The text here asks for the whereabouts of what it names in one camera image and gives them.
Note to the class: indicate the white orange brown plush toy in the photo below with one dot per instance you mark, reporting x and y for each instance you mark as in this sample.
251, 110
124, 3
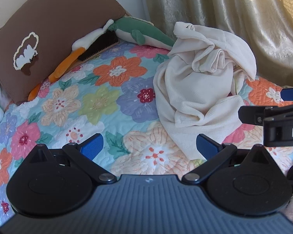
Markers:
88, 40

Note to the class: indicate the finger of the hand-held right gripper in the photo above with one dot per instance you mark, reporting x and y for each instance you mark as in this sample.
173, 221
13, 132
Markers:
291, 94
250, 115

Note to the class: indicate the green and white plush toy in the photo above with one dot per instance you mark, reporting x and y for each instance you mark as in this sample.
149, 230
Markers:
141, 28

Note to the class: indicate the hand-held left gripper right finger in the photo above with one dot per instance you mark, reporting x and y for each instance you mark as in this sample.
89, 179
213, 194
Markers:
206, 146

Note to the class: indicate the floral quilt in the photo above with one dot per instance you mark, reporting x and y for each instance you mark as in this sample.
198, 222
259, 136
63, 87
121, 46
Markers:
127, 95

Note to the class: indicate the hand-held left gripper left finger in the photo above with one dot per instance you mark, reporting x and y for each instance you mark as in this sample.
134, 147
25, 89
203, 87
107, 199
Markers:
92, 145

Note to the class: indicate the brown cushion with cloud print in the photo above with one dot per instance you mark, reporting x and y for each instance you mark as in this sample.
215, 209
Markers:
51, 24

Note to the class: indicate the cream waffle-knit garment green trim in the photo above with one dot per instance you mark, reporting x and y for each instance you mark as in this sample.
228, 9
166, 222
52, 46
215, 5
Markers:
185, 90

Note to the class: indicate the beige patterned curtain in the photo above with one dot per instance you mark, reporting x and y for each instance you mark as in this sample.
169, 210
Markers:
234, 9

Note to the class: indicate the cream headboard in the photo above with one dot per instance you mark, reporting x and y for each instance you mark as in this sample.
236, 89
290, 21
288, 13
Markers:
0, 7

